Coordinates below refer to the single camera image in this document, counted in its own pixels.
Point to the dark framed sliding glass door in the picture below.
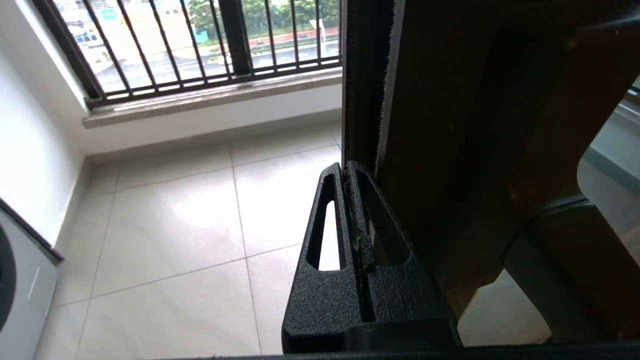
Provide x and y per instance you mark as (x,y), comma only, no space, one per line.
(450,125)

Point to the grey stone window sill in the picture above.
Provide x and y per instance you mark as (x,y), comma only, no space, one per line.
(200,97)

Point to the black metal balcony railing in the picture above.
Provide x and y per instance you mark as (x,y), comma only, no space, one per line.
(200,86)

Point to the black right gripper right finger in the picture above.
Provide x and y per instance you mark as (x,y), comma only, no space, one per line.
(405,300)

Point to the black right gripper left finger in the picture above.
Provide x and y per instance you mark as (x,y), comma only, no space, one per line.
(325,300)

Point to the white front-load washing machine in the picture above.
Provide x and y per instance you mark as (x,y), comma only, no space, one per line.
(25,300)

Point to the dark window frame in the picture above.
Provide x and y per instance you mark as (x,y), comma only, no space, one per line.
(235,35)

